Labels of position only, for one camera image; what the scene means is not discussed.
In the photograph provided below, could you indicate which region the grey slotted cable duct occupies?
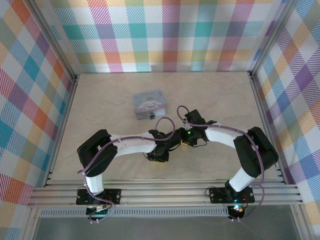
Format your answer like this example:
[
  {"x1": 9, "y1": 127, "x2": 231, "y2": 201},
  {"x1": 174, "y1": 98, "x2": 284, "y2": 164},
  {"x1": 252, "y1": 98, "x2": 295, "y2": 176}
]
[{"x1": 39, "y1": 206, "x2": 231, "y2": 218}]

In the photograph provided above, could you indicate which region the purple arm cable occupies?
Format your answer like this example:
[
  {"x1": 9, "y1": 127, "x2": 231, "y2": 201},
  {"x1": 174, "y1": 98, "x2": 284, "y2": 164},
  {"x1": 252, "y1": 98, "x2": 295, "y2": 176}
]
[
  {"x1": 176, "y1": 105, "x2": 266, "y2": 223},
  {"x1": 76, "y1": 116, "x2": 177, "y2": 225}
]

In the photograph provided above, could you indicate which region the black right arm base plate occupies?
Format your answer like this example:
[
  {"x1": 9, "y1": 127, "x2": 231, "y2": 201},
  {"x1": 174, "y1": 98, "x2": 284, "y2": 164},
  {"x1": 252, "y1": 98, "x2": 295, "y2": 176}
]
[{"x1": 208, "y1": 186, "x2": 255, "y2": 204}]

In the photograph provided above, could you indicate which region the aluminium frame post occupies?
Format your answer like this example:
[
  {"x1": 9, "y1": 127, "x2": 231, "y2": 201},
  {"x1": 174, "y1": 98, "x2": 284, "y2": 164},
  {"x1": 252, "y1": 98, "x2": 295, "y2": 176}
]
[
  {"x1": 247, "y1": 0, "x2": 296, "y2": 78},
  {"x1": 29, "y1": 0, "x2": 81, "y2": 83}
]

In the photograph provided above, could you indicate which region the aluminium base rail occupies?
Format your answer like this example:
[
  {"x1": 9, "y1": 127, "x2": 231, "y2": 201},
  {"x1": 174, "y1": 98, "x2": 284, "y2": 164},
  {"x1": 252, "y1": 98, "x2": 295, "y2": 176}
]
[{"x1": 27, "y1": 178, "x2": 305, "y2": 208}]

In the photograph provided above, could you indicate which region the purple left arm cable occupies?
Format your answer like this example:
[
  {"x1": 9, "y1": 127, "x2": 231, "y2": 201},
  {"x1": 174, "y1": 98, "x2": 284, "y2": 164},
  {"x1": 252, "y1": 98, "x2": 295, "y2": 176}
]
[{"x1": 76, "y1": 116, "x2": 177, "y2": 225}]

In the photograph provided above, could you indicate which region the light blue cartoon tin box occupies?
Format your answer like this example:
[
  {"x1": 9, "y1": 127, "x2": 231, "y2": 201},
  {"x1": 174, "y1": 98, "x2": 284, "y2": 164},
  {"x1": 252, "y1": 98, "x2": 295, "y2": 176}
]
[{"x1": 131, "y1": 90, "x2": 168, "y2": 121}]

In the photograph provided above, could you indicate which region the aluminium side rail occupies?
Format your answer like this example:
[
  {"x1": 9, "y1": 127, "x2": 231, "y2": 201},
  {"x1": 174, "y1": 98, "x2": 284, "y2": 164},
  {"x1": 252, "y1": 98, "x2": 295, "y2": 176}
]
[
  {"x1": 248, "y1": 72, "x2": 288, "y2": 186},
  {"x1": 44, "y1": 74, "x2": 81, "y2": 187}
]

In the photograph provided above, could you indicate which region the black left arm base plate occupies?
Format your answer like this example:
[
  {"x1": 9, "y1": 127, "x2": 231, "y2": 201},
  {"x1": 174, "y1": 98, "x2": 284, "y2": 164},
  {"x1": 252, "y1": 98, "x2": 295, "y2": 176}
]
[{"x1": 76, "y1": 187, "x2": 123, "y2": 206}]

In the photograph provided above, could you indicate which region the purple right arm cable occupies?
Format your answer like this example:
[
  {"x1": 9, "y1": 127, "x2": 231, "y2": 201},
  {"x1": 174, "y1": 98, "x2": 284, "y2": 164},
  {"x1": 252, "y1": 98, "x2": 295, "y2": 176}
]
[{"x1": 176, "y1": 105, "x2": 266, "y2": 223}]

